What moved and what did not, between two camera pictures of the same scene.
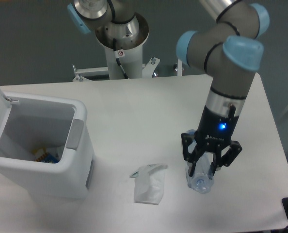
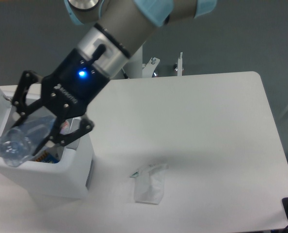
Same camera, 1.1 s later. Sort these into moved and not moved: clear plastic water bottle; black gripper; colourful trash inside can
Moved: black gripper; clear plastic water bottle
Not moved: colourful trash inside can
